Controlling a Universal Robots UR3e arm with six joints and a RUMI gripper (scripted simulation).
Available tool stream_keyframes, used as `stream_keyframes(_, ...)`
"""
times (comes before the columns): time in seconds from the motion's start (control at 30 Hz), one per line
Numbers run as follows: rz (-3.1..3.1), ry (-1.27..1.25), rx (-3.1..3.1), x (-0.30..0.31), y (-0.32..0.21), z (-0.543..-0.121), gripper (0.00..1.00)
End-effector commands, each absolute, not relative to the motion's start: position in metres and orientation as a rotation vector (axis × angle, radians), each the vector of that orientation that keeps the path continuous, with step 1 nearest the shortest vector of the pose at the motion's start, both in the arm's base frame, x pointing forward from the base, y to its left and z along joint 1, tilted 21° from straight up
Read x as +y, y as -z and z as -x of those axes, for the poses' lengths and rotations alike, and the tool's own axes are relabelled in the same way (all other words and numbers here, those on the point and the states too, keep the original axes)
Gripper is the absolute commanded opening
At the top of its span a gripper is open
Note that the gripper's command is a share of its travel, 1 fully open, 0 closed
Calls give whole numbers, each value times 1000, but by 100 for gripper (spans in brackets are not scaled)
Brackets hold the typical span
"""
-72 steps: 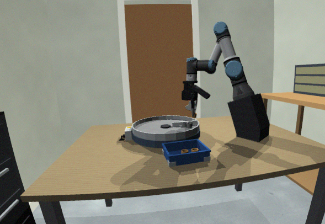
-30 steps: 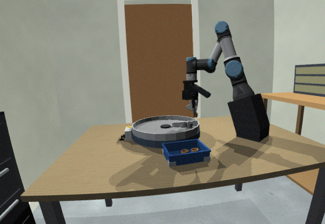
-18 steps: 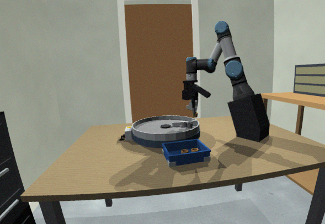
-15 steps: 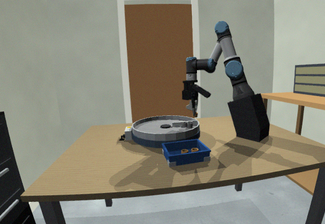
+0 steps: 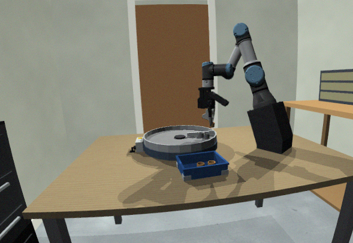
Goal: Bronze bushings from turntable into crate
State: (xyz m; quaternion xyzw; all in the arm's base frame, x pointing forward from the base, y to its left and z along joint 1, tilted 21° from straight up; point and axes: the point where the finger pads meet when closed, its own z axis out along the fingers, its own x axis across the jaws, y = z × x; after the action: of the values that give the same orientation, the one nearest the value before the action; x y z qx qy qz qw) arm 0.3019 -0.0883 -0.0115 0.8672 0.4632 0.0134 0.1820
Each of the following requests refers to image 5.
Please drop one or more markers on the blue crate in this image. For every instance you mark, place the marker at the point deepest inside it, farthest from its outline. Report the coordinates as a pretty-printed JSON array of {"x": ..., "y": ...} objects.
[{"x": 187, "y": 165}]

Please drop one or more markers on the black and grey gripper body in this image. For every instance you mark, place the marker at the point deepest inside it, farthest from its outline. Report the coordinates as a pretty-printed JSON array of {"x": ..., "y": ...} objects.
[{"x": 204, "y": 100}]

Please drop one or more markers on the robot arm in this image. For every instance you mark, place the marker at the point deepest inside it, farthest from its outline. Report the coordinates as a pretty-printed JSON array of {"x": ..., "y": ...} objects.
[{"x": 254, "y": 74}]

